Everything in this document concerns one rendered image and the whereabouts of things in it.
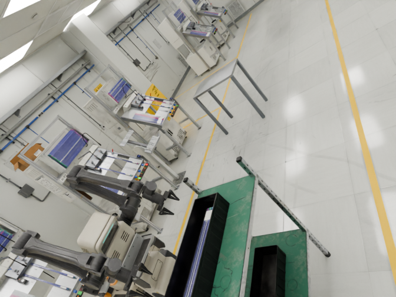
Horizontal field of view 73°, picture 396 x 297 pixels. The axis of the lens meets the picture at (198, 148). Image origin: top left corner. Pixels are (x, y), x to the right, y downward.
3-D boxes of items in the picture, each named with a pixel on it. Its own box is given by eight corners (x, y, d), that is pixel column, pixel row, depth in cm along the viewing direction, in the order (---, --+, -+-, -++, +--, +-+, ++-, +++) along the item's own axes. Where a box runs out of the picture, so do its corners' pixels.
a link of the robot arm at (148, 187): (135, 182, 154) (129, 194, 148) (139, 171, 146) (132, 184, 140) (154, 191, 155) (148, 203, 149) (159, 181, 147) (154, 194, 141)
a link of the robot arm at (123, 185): (78, 168, 162) (67, 182, 154) (75, 162, 157) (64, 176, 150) (144, 185, 155) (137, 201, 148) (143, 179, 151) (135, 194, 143)
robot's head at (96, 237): (81, 253, 153) (73, 241, 142) (99, 221, 167) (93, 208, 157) (104, 260, 151) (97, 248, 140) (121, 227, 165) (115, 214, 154)
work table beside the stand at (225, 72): (264, 117, 375) (231, 74, 342) (225, 135, 418) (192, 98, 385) (267, 99, 405) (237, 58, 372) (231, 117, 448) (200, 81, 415)
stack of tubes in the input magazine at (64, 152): (88, 141, 375) (72, 128, 364) (67, 167, 340) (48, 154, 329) (83, 144, 383) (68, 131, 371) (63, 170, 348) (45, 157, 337)
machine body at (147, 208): (164, 193, 426) (135, 170, 401) (148, 233, 379) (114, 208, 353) (140, 202, 466) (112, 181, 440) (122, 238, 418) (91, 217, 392)
